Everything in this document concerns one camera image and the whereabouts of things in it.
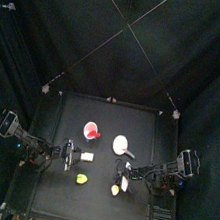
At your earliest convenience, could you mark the white rectangular toy block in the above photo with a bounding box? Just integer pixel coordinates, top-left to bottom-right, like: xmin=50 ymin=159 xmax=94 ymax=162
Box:
xmin=79 ymin=151 xmax=95 ymax=163

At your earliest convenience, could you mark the red toy food piece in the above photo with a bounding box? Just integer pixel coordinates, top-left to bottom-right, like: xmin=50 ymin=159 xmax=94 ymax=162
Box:
xmin=87 ymin=130 xmax=102 ymax=140

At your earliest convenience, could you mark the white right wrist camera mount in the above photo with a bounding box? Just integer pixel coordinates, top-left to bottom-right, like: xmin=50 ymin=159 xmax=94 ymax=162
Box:
xmin=119 ymin=175 xmax=131 ymax=194

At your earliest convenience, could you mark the pale yellow toy fruit half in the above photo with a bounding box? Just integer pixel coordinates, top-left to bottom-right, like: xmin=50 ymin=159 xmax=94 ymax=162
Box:
xmin=109 ymin=183 xmax=121 ymax=197

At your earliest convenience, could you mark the red and white toy bowl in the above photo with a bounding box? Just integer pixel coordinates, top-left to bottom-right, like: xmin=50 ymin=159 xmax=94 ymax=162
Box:
xmin=81 ymin=120 xmax=101 ymax=142

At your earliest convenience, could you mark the green toy fruit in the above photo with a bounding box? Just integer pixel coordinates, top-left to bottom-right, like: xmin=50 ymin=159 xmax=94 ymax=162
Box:
xmin=74 ymin=172 xmax=89 ymax=186

